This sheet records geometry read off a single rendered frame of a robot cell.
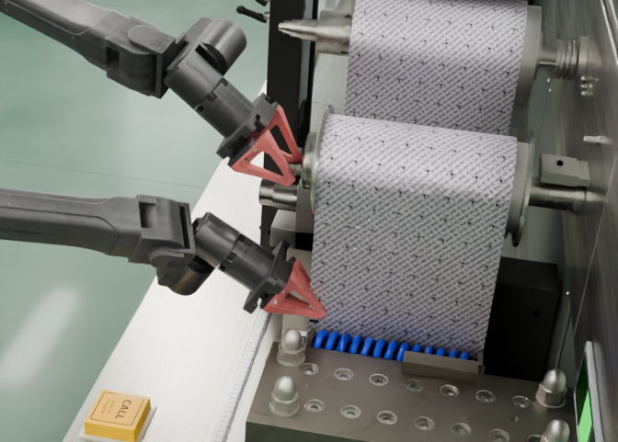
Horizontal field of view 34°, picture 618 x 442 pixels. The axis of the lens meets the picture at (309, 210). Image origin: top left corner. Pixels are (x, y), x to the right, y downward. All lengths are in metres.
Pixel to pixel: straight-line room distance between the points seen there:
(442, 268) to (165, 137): 3.01
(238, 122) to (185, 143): 2.89
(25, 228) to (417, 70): 0.57
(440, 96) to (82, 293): 2.01
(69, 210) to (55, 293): 2.04
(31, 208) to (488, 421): 0.60
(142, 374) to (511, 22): 0.72
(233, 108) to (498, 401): 0.49
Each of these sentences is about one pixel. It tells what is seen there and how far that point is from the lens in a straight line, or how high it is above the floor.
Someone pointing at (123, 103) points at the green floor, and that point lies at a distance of 4.53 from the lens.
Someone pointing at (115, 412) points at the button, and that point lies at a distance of 1.40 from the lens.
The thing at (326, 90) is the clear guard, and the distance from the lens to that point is 2.33.
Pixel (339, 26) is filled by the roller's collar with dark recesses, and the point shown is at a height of 1.35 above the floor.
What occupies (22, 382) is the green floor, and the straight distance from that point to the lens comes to 2.93.
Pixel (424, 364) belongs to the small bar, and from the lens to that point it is 1.30.
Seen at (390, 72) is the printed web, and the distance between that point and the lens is 1.43.
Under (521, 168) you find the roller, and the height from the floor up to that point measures 1.29.
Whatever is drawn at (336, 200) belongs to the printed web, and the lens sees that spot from 1.25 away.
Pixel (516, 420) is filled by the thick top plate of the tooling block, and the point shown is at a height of 1.02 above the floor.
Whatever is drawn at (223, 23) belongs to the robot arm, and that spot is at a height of 1.39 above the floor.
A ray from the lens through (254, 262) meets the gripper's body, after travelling 1.30.
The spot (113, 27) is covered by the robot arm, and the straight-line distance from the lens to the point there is 1.32.
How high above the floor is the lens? 1.84
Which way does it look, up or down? 30 degrees down
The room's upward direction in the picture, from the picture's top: 4 degrees clockwise
